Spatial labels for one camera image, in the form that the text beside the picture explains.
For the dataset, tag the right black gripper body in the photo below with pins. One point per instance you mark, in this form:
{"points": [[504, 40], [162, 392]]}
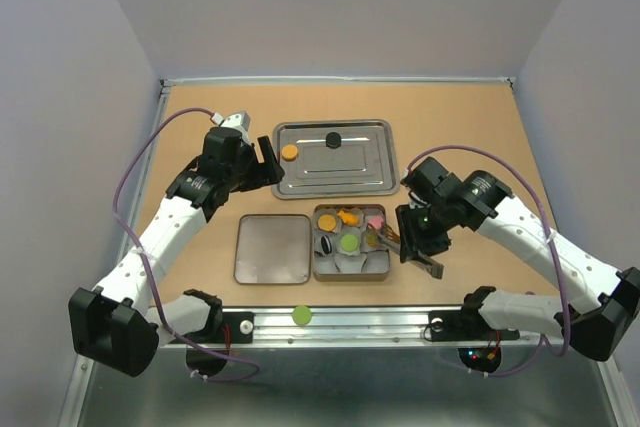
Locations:
{"points": [[423, 227]]}

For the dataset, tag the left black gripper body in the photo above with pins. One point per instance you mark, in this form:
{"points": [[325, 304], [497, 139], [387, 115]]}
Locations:
{"points": [[243, 175]]}

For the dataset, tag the orange round cookie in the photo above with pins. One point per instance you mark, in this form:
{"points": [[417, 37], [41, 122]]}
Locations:
{"points": [[289, 152]]}

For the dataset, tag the pink round cookie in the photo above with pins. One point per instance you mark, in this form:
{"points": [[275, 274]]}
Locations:
{"points": [[376, 221]]}

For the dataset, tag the brown flower cookie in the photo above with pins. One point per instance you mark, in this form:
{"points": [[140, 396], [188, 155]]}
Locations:
{"points": [[372, 239]]}

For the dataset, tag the silver metal tray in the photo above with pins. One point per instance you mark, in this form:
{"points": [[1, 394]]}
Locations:
{"points": [[364, 165]]}

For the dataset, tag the black round cookie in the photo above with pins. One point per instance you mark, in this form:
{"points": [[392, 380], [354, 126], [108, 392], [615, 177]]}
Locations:
{"points": [[333, 140]]}

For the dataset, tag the orange fish cookie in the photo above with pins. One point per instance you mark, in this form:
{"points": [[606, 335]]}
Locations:
{"points": [[349, 218]]}

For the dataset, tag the green round cookie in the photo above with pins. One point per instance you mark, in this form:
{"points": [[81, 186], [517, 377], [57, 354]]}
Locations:
{"points": [[301, 315], [349, 243]]}

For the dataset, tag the square tin lid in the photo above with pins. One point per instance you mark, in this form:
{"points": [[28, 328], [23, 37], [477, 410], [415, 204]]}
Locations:
{"points": [[273, 249]]}

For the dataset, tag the black sandwich cookie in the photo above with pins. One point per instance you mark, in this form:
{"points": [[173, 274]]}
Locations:
{"points": [[325, 245]]}

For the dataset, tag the metal tongs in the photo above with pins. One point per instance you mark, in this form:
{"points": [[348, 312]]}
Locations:
{"points": [[394, 243]]}

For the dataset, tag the orange waffle cookie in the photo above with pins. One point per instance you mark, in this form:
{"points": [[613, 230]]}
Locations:
{"points": [[327, 222]]}

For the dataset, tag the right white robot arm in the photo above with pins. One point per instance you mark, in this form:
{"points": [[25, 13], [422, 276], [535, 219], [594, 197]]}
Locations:
{"points": [[596, 302]]}

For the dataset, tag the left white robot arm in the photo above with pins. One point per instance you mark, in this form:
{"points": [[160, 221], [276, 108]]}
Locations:
{"points": [[190, 202]]}

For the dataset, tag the square cookie tin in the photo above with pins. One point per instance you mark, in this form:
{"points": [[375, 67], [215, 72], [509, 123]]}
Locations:
{"points": [[365, 265]]}

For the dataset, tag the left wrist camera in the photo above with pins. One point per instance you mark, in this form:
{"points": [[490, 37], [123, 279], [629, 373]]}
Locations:
{"points": [[239, 121]]}

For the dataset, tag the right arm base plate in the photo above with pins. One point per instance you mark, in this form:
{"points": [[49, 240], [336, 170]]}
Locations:
{"points": [[457, 326]]}

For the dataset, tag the aluminium front rail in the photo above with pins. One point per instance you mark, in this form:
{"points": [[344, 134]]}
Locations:
{"points": [[350, 324]]}

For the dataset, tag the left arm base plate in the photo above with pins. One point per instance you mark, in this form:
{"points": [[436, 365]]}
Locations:
{"points": [[234, 327]]}

